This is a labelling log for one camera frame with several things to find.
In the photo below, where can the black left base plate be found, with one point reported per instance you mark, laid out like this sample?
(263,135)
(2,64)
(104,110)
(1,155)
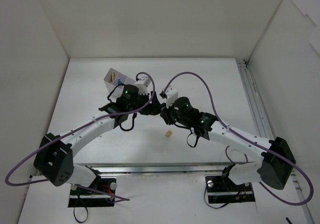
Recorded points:
(85,198)

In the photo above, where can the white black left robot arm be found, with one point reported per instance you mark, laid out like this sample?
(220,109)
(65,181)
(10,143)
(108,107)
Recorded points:
(55,160)

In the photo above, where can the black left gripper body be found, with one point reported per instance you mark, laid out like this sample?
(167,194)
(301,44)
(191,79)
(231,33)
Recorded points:
(150,106)

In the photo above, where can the yellow eraser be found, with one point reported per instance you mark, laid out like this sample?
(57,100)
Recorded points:
(168,134)

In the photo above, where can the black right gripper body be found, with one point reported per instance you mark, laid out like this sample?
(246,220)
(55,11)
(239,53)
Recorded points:
(165,115)

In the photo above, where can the white divided organizer box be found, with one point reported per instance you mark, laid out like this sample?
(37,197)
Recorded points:
(124,78)

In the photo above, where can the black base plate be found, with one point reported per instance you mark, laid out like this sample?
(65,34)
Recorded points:
(222,192)
(85,198)

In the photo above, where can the yellow highlighter pen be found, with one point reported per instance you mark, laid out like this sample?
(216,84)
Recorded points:
(112,77)

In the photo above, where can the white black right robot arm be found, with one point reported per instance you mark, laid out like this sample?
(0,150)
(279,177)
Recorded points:
(270,156)

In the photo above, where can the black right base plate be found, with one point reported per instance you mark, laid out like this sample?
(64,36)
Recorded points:
(222,192)

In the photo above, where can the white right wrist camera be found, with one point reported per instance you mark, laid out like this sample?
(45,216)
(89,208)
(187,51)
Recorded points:
(170,94)

